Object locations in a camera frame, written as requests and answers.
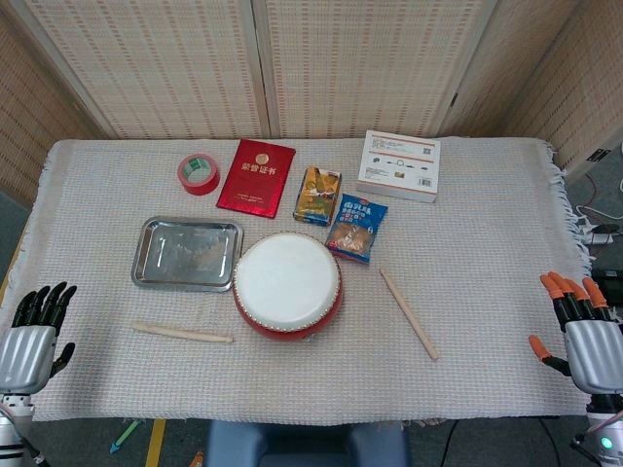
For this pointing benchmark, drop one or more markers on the wooden drumstick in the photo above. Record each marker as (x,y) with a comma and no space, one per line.
(409,313)
(180,332)

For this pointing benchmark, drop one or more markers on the red tape roll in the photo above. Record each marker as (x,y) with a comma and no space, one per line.
(199,187)

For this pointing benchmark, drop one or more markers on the red drum with white skin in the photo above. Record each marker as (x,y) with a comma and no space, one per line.
(287,277)

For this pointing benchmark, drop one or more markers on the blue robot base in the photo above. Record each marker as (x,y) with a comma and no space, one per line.
(306,445)

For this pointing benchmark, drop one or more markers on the red certificate booklet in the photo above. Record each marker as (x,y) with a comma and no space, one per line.
(255,185)

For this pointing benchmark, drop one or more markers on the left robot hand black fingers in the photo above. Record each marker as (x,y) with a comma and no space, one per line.
(26,355)

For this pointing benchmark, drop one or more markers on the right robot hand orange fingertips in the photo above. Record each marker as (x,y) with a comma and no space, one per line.
(594,355)

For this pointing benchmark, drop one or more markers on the white woven tablecloth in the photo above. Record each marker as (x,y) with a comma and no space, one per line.
(487,292)

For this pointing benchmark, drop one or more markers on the bamboo folding screen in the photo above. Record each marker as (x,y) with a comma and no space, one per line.
(170,73)

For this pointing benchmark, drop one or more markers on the black box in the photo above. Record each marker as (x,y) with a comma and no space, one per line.
(608,282)

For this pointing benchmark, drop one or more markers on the white product box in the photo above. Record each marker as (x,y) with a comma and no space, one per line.
(399,165)

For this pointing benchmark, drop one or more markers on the blue snack bag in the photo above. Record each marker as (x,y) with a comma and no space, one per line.
(355,228)

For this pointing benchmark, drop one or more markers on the yellow snack box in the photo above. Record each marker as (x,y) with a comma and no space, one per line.
(316,199)

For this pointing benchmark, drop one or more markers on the rectangular stainless steel tray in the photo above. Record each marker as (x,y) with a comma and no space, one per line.
(187,253)

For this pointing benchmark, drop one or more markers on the yellow floor tape strip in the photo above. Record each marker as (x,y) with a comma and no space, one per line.
(156,445)

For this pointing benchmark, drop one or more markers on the small orange floor item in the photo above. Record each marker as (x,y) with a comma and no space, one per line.
(197,459)

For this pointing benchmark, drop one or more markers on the white power strip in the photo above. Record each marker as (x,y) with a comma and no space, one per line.
(601,238)

